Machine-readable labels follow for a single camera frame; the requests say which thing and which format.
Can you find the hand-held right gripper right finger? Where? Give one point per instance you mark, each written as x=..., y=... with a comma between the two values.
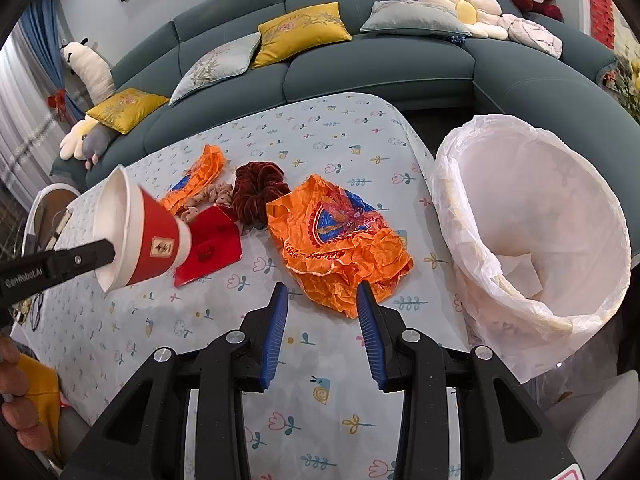
x=372, y=335

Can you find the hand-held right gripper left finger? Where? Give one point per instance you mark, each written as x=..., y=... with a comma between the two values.
x=275, y=335

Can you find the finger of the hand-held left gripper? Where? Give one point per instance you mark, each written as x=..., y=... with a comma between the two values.
x=82, y=260

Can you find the red white paper cup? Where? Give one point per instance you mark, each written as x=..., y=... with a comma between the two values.
x=155, y=240

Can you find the large orange snack wrapper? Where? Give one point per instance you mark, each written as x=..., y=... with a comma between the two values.
x=340, y=255

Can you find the white paper towel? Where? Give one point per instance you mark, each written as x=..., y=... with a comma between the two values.
x=522, y=272

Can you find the trash bin with white bag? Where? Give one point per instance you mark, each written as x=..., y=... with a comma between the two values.
x=500, y=185

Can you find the person's left hand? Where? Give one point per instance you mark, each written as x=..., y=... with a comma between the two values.
x=12, y=385

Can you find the black eyeglasses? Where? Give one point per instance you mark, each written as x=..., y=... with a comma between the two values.
x=35, y=312

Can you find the book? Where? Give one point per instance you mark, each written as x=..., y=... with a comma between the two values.
x=60, y=230

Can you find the round side table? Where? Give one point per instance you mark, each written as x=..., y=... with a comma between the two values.
x=42, y=205

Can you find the red envelope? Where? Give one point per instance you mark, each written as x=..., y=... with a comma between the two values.
x=210, y=245

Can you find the person's yellow clothing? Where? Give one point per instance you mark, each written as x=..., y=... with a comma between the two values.
x=42, y=400

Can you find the white sheer curtain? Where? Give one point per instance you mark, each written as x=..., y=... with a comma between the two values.
x=20, y=125

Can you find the dark red velvet scrunchie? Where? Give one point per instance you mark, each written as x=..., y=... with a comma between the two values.
x=255, y=185

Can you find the small orange snack wrapper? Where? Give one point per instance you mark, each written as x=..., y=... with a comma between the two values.
x=205, y=165

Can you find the yellow embroidered pillow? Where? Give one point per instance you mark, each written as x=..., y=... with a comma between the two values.
x=125, y=107
x=300, y=30

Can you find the red curtain tassel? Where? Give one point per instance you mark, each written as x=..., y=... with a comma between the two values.
x=57, y=102

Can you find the panda plush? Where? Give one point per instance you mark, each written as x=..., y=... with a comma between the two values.
x=92, y=70

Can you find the blue curtain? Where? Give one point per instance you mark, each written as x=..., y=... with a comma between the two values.
x=47, y=40

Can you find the grey embroidered pillow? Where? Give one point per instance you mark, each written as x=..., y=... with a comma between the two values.
x=410, y=17
x=215, y=65

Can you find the light grey chair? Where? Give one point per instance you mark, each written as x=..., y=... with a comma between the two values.
x=600, y=425

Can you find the teal sofa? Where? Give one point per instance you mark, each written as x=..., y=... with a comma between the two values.
x=375, y=67

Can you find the pink white marbled cushion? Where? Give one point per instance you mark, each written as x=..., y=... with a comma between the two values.
x=530, y=35

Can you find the potted plant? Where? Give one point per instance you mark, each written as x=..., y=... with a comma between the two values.
x=627, y=85

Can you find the red wall decoration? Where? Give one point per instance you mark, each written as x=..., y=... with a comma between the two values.
x=602, y=10

